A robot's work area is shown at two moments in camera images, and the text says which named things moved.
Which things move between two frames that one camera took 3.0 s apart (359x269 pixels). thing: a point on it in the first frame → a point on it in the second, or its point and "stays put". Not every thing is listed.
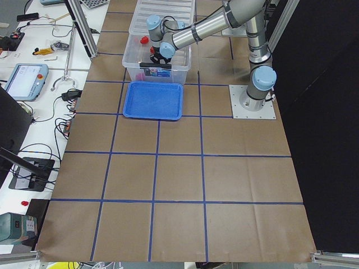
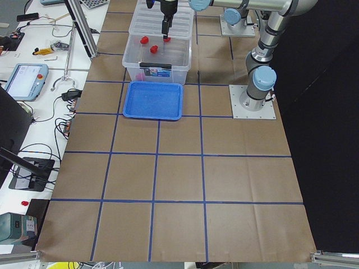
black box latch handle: [160, 65] stays put
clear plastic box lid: [175, 10] stays put
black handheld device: [27, 17] stays put
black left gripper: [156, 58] → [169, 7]
